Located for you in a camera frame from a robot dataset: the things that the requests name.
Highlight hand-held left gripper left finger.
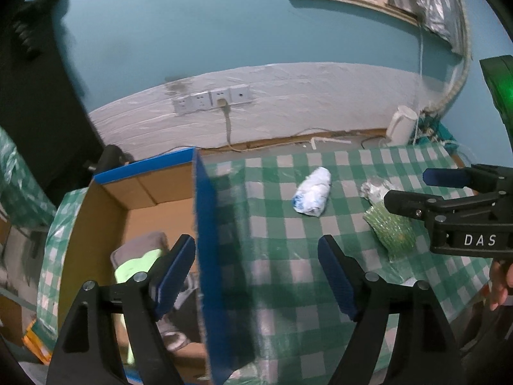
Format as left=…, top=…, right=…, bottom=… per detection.
left=46, top=235, right=197, bottom=385

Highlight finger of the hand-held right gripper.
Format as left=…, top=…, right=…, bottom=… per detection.
left=423, top=164, right=513, bottom=193
left=384, top=190, right=501, bottom=225

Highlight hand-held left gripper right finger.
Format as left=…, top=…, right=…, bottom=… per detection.
left=318, top=235, right=469, bottom=385

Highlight blue cardboard box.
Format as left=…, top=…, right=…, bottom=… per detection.
left=58, top=148, right=259, bottom=385

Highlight light green cloth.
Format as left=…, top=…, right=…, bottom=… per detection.
left=114, top=251, right=163, bottom=365

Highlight grey pants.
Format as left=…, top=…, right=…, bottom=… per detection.
left=110, top=230, right=201, bottom=349

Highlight person's right hand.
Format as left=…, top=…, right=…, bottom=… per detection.
left=487, top=262, right=513, bottom=311

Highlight crumpled clear plastic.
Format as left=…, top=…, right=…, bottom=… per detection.
left=360, top=178, right=395, bottom=203

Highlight teal plastic basket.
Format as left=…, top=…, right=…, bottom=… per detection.
left=415, top=122, right=458, bottom=155

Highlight white electric kettle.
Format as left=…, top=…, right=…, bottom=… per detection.
left=385, top=105, right=418, bottom=147

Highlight green checked tablecloth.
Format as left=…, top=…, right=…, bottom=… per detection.
left=36, top=144, right=493, bottom=385

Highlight white blue plastic bag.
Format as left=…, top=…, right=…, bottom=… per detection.
left=292, top=166, right=332, bottom=218

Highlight white trim strip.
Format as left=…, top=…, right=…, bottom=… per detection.
left=310, top=136, right=353, bottom=150

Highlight black cylindrical object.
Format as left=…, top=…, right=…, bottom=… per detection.
left=86, top=144, right=129, bottom=173

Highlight wooden baseboard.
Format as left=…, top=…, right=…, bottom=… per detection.
left=168, top=128, right=387, bottom=153

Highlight orange packet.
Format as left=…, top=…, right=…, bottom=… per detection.
left=22, top=317, right=55, bottom=364

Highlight silver foil sheet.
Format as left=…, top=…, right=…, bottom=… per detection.
left=383, top=0, right=474, bottom=55

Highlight green checked plastic cover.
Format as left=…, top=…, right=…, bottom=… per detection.
left=0, top=126, right=57, bottom=233

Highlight black hanging jacket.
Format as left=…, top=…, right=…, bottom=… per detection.
left=0, top=0, right=105, bottom=201

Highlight grey corrugated hose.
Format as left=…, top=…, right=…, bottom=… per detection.
left=423, top=0, right=474, bottom=113

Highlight grey power cable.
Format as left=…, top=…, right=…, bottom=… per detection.
left=218, top=99, right=241, bottom=152

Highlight wooden wall shelf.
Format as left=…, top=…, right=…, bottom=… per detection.
left=284, top=0, right=419, bottom=25

